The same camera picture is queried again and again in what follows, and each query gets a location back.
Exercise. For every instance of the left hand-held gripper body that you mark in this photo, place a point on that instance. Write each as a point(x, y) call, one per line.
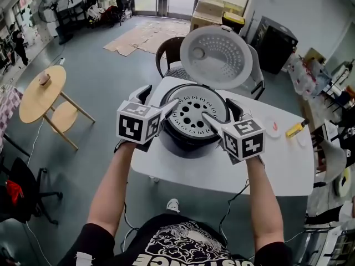
point(130, 126)

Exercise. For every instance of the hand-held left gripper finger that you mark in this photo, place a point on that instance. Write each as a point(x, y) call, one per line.
point(141, 93)
point(167, 108)

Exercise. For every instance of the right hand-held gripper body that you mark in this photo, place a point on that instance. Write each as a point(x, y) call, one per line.
point(244, 141)

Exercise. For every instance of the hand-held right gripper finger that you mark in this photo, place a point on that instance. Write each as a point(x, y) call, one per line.
point(238, 109)
point(215, 123)

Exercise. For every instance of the white perforated steamer tray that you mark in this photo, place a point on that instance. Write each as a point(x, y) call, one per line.
point(194, 115)

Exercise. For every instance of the person's left forearm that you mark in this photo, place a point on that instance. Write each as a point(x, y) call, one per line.
point(111, 187)

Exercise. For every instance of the person's right forearm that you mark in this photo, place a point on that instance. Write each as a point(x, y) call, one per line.
point(263, 204)

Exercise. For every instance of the white plate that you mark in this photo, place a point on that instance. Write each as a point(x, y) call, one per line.
point(270, 132)

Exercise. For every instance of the red food piece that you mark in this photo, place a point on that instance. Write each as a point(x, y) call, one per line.
point(274, 126)

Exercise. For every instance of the dark rice cooker white lid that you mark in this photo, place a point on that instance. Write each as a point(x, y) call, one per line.
point(191, 148)

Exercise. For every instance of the grey upholstered chair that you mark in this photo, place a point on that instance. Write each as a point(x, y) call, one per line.
point(332, 159)
point(258, 76)

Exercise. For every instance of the brown round-back chair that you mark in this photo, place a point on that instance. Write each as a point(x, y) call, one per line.
point(169, 51)

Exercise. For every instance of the yellow bottle black cap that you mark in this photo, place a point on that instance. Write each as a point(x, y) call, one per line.
point(295, 129)

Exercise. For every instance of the flattened cardboard sheet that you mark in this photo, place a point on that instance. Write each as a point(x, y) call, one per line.
point(138, 37)

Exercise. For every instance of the row of water jugs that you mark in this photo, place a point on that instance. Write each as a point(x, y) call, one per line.
point(302, 77)

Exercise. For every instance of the black cabinet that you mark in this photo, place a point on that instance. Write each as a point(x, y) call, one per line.
point(277, 46)

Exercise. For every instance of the red bag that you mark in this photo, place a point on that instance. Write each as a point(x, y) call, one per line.
point(111, 14)

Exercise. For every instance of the white power strip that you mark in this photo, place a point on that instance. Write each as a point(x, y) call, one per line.
point(61, 61)

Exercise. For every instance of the black bin yellow lid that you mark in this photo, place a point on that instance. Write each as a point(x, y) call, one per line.
point(234, 21)

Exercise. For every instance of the person's left white sneaker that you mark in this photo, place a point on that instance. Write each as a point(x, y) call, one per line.
point(173, 205)

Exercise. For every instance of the white bag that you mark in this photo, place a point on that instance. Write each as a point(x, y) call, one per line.
point(95, 12)

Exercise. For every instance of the large cardboard box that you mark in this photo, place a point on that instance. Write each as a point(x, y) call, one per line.
point(206, 22)

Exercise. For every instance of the round wooden side table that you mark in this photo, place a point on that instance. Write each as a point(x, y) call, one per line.
point(38, 101)

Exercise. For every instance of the small wooden bowl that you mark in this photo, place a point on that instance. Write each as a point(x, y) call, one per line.
point(44, 78)

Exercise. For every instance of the black metal rack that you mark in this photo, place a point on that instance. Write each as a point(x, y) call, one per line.
point(70, 17)

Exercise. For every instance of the small cardboard box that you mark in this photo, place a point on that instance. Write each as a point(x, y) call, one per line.
point(212, 5)

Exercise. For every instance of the checkered cloth table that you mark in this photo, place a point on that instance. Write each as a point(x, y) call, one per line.
point(9, 107)

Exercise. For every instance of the person's black printed t-shirt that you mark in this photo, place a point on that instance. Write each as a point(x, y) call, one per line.
point(177, 245)

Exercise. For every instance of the black standing fan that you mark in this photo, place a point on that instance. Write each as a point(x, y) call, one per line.
point(54, 5)

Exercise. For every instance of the black office chair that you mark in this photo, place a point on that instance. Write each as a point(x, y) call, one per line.
point(25, 193)

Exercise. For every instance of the red cloth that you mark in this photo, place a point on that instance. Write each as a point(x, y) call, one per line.
point(14, 191)

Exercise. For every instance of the white metal rack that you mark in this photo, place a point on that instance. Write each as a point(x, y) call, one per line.
point(330, 245)

